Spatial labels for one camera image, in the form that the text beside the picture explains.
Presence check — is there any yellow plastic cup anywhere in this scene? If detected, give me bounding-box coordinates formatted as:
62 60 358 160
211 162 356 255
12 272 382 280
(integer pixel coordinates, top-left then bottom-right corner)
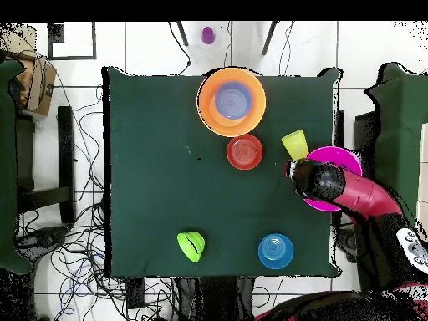
280 129 310 162

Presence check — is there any pink plastic bowl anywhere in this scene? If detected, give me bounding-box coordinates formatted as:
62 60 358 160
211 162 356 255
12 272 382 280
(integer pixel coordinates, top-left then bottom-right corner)
302 145 363 213

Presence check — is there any blue plastic bowl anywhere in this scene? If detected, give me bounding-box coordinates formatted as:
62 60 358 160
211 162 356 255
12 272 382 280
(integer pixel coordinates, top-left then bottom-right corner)
213 80 254 120
257 232 295 271

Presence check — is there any orange plastic bowl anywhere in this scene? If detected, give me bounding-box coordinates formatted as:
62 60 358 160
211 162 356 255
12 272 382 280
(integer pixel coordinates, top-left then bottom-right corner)
196 67 268 138

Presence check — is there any small green plastic bowl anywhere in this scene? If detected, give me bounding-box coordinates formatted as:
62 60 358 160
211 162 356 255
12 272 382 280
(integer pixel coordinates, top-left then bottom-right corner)
176 230 206 263

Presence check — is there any red plastic bowl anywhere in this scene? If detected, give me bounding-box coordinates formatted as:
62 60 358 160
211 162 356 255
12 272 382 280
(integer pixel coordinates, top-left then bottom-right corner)
226 134 264 171

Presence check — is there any black stand base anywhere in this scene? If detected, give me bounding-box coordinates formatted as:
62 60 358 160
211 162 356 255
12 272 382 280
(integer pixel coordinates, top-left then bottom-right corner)
335 227 359 263
14 226 69 260

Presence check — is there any green cloth side table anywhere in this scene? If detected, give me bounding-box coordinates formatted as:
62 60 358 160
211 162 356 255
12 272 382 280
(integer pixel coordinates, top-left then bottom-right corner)
0 59 34 275
362 62 428 232

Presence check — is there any black tripod leg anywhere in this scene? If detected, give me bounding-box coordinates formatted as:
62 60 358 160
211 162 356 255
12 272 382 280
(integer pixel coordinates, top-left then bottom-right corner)
261 21 278 57
176 21 190 48

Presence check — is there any white box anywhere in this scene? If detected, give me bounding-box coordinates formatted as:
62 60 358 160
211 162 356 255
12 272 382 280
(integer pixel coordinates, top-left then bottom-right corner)
415 122 428 235

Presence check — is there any dark green table cloth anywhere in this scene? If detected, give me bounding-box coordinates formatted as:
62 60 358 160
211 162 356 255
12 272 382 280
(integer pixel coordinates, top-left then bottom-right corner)
101 66 344 279

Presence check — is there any purple plastic cup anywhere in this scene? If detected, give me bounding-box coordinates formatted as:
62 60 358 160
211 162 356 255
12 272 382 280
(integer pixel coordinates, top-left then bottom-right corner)
201 26 216 46

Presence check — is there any cardboard box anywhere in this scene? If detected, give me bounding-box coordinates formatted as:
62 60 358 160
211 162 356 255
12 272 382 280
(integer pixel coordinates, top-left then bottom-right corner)
0 23 58 117

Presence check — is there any tangle of floor cables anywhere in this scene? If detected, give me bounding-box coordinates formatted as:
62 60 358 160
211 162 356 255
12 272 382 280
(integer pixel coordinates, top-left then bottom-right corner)
16 76 178 321

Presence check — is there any black chair frame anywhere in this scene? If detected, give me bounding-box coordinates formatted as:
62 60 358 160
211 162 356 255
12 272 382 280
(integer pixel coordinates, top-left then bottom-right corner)
14 105 77 226

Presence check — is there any black square frame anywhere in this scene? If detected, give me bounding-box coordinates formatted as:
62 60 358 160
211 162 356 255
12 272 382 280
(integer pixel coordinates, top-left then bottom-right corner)
47 22 98 62

